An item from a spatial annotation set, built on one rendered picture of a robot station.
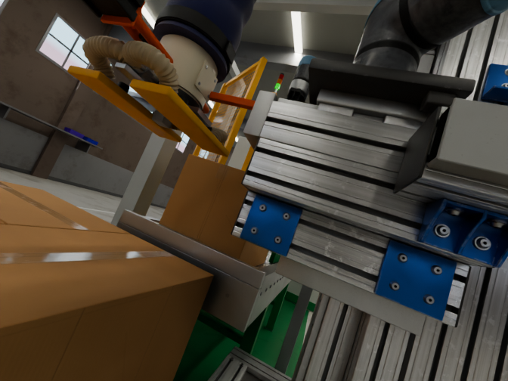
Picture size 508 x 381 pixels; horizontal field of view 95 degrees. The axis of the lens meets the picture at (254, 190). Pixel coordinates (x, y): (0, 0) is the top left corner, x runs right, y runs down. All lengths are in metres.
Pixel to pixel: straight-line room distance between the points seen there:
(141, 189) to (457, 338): 1.97
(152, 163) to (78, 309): 1.72
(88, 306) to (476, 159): 0.54
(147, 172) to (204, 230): 1.21
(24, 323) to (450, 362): 0.68
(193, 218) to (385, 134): 0.81
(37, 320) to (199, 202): 0.71
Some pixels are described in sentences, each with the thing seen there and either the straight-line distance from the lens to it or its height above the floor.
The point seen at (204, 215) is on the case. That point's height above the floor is 0.71.
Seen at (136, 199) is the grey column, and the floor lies 0.60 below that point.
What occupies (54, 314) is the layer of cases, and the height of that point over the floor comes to 0.54.
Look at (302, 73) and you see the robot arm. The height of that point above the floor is 1.33.
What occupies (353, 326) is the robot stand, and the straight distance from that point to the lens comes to 0.65.
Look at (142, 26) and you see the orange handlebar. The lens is 0.63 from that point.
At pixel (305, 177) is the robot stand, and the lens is 0.39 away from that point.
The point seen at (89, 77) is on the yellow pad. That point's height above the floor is 0.93.
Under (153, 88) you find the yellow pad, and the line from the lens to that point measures 0.53.
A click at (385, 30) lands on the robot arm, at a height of 1.16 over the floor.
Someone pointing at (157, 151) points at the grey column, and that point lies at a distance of 2.13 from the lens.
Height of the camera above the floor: 0.76
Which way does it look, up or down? 7 degrees up
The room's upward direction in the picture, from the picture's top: 21 degrees clockwise
